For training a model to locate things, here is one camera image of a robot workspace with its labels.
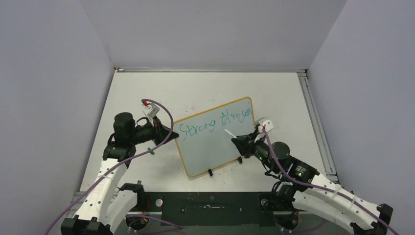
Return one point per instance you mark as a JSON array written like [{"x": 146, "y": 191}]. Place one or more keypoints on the white green whiteboard marker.
[{"x": 230, "y": 133}]

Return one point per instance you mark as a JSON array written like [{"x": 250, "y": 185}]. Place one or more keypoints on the aluminium rail right side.
[{"x": 321, "y": 139}]

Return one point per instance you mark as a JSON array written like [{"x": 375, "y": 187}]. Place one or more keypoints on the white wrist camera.
[
  {"x": 263, "y": 124},
  {"x": 150, "y": 110}
]

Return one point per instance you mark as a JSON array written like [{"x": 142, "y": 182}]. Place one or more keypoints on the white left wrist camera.
[{"x": 150, "y": 110}]

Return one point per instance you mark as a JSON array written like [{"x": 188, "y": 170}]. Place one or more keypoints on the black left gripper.
[{"x": 159, "y": 131}]

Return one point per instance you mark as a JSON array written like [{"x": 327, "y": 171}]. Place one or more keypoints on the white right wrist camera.
[{"x": 263, "y": 124}]

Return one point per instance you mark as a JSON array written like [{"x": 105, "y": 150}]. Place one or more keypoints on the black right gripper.
[{"x": 245, "y": 143}]

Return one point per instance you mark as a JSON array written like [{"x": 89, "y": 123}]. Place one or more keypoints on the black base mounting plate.
[{"x": 214, "y": 208}]

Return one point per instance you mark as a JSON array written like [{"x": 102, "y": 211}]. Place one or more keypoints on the yellow framed whiteboard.
[{"x": 204, "y": 145}]

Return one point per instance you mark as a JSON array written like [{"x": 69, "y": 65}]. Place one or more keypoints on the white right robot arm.
[{"x": 303, "y": 188}]

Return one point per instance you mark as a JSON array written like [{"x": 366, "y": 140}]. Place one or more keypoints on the green marker cap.
[{"x": 150, "y": 151}]

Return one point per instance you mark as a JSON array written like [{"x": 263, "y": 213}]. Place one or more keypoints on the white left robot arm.
[{"x": 106, "y": 204}]

